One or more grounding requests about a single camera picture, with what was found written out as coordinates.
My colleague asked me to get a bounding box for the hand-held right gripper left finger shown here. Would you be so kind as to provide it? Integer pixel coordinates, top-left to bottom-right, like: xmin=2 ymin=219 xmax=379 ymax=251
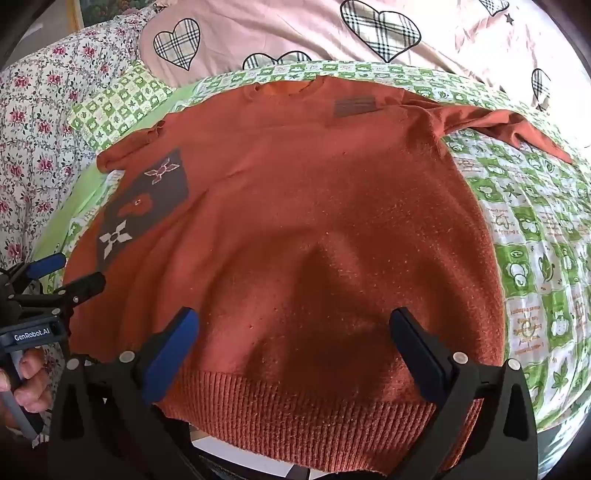
xmin=46 ymin=306 xmax=201 ymax=480

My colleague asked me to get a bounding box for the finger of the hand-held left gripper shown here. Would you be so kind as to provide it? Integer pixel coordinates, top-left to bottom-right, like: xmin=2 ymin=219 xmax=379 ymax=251
xmin=25 ymin=253 xmax=66 ymax=279
xmin=56 ymin=271 xmax=108 ymax=306

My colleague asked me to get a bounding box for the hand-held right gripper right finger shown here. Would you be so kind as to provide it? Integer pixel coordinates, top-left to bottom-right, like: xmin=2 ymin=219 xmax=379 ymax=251
xmin=389 ymin=306 xmax=542 ymax=480

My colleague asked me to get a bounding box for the orange knit sweater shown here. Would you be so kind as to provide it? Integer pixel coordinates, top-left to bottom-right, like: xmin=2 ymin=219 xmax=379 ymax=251
xmin=62 ymin=76 xmax=574 ymax=477

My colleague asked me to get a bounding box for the person's left hand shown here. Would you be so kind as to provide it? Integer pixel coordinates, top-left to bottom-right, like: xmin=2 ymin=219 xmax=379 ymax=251
xmin=0 ymin=348 xmax=52 ymax=417

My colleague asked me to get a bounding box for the floral cloth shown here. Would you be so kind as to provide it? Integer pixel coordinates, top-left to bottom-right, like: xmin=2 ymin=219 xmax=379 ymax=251
xmin=0 ymin=18 xmax=158 ymax=280

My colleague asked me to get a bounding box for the green patterned bedsheet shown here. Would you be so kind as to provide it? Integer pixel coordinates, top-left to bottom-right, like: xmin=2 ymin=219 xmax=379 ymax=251
xmin=44 ymin=60 xmax=591 ymax=444

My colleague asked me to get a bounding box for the green patterned pillow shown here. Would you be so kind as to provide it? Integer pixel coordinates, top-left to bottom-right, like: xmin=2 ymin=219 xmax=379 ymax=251
xmin=68 ymin=60 xmax=174 ymax=154

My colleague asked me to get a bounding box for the gold-framed flower painting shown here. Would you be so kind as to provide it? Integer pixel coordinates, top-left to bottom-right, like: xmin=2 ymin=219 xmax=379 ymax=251
xmin=60 ymin=0 xmax=158 ymax=29

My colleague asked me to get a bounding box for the pink heart-print quilt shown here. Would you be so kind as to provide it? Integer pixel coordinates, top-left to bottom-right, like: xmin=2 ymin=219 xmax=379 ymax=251
xmin=139 ymin=0 xmax=591 ymax=148

